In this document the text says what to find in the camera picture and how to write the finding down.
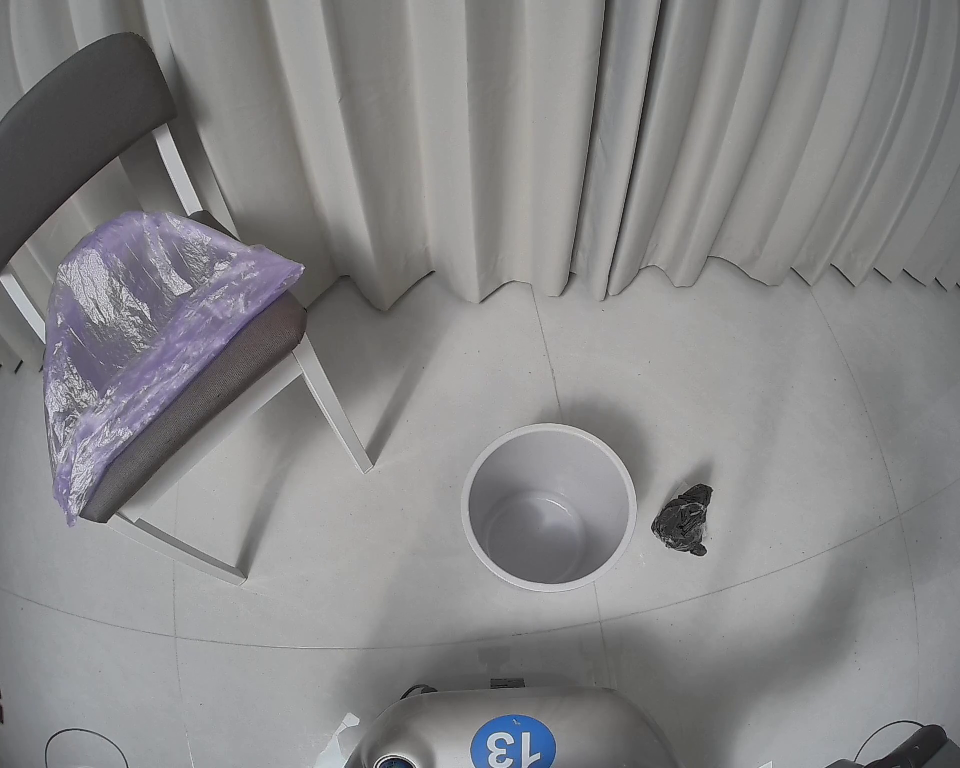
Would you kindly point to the black plastic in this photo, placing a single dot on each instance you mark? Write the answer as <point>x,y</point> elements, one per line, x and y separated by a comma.
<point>682,521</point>

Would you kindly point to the purple plastic bag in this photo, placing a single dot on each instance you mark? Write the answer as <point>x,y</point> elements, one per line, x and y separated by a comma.
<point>150,315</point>

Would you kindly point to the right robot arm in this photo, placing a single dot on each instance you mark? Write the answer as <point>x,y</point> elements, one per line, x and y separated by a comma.
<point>919,750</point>

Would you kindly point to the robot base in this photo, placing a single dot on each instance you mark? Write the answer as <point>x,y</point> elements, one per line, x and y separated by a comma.
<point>585,727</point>

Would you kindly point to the white trash bin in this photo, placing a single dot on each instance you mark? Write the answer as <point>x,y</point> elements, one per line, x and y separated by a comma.
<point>547,465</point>

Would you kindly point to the white curtain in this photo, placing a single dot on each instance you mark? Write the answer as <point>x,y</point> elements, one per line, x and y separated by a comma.
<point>375,150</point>
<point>787,135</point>

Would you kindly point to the grey white-framed chair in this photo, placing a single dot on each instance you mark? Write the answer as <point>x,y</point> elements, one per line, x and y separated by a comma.
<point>75,112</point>

